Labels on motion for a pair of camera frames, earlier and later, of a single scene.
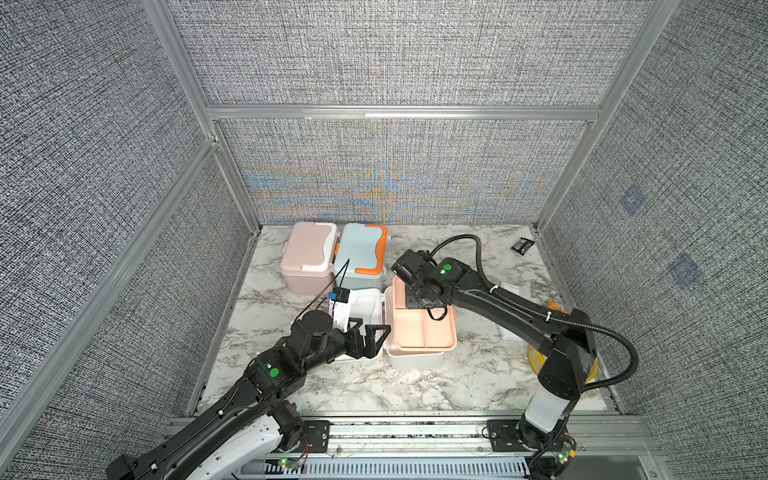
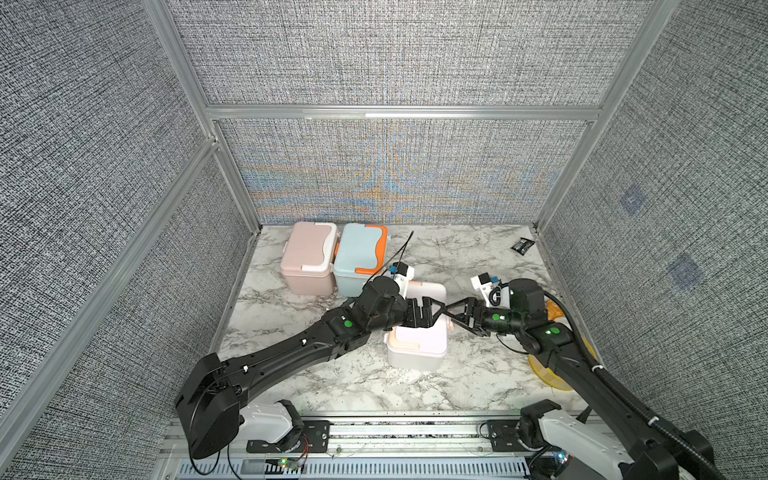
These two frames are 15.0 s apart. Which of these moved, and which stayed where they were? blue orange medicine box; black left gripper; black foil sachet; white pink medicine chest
Moved: black left gripper
Stayed: blue orange medicine box; black foil sachet; white pink medicine chest
